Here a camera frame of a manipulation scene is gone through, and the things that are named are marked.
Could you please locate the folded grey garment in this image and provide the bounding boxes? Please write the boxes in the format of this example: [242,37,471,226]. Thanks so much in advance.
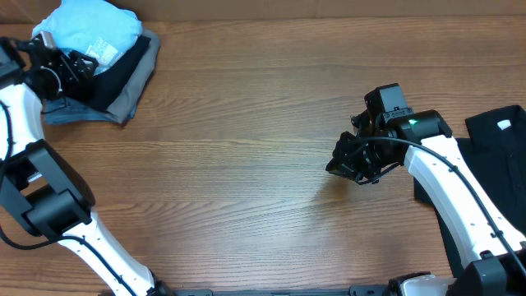
[105,29,160,124]

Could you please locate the light blue printed t-shirt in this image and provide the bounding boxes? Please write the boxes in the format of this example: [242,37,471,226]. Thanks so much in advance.
[32,0,143,75]

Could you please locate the folded blue jeans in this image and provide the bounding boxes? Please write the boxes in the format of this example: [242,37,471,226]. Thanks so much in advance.
[42,98,136,125]

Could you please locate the folded black garment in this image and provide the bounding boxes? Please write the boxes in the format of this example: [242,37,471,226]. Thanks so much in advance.
[86,35,151,111]

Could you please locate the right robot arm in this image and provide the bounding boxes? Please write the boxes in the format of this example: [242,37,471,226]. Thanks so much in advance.
[325,83,525,295]

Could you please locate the black garment at right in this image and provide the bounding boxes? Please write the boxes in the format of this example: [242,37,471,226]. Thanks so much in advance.
[413,104,526,279]

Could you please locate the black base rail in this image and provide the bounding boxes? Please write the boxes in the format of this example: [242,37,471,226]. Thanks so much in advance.
[171,284,400,296]

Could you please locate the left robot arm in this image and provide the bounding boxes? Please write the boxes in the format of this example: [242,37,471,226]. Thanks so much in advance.
[1,31,172,295]

